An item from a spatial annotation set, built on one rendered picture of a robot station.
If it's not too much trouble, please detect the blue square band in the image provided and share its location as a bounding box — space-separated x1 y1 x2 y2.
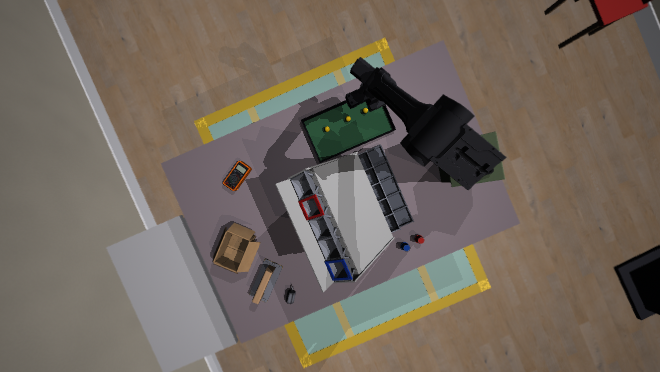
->
325 259 352 281

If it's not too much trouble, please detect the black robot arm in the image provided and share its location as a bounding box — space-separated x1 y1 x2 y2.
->
345 57 506 190

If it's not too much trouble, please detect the orange digital multimeter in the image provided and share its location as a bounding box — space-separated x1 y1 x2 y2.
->
223 161 252 191

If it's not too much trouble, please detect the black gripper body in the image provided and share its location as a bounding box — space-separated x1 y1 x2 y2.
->
360 83 386 111

